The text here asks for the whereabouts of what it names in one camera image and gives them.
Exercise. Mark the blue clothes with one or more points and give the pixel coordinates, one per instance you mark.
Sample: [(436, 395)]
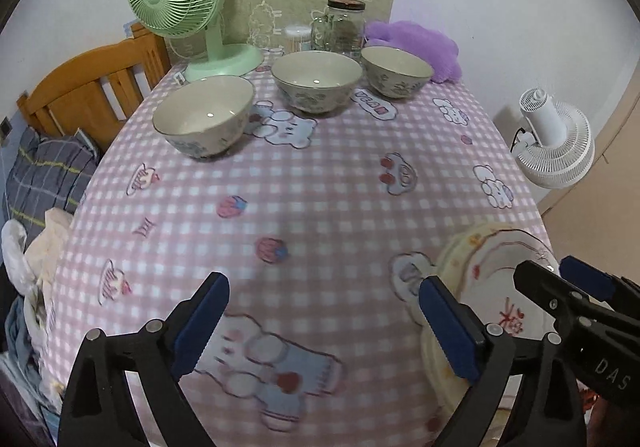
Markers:
[(22, 337)]

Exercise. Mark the white plate red print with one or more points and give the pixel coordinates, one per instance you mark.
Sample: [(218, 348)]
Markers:
[(500, 287)]

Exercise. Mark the grey-green floral ceramic bowl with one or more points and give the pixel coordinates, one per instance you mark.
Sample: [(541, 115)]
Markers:
[(315, 77), (200, 112), (395, 72)]

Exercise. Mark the beige cloth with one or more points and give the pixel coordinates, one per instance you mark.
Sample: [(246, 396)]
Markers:
[(50, 237)]

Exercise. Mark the pink checked tablecloth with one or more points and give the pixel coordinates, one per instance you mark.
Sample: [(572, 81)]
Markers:
[(300, 187)]

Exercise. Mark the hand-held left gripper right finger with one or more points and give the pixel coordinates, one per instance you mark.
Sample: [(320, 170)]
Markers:
[(447, 327)]

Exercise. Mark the white fan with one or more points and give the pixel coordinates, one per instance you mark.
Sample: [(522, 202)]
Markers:
[(555, 147)]

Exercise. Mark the large yellow floral plate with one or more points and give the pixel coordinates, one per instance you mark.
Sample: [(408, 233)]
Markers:
[(435, 377)]

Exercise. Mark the glass jar dark lid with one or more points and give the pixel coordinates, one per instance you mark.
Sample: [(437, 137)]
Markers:
[(345, 29)]

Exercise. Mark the cotton swab container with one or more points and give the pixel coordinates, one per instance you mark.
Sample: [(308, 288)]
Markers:
[(296, 39)]

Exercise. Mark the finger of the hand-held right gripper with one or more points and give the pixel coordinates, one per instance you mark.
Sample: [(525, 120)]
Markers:
[(545, 284), (587, 275)]

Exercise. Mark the scalloped yellow floral plate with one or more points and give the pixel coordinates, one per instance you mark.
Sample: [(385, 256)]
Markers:
[(452, 257)]

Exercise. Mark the purple plush toy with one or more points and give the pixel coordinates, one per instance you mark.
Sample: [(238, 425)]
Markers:
[(415, 39)]

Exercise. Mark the grey-blue plaid pillow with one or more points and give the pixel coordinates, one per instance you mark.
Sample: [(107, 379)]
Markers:
[(50, 172)]

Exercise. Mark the wooden bed headboard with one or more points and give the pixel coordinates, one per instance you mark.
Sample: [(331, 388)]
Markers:
[(75, 87)]

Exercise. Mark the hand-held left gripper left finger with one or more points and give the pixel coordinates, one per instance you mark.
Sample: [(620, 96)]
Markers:
[(200, 322)]

